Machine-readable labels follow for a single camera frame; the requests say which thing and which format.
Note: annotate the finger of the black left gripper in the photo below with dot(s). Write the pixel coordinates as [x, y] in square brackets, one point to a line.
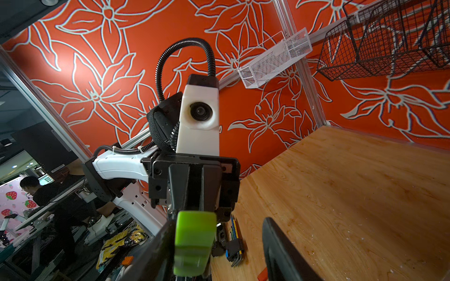
[157, 260]
[283, 260]

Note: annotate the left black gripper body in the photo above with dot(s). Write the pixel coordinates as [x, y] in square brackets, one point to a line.
[185, 182]

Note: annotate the red usb drive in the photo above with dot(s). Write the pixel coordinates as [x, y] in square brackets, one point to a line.
[263, 276]

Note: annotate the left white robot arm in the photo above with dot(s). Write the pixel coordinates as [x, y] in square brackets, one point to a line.
[119, 175]

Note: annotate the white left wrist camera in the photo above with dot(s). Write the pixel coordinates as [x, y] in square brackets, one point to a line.
[199, 117]

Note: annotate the white mesh wall basket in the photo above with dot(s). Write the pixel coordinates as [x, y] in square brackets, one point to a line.
[265, 66]

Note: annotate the black wire wall basket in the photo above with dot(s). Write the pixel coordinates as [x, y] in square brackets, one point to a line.
[387, 38]

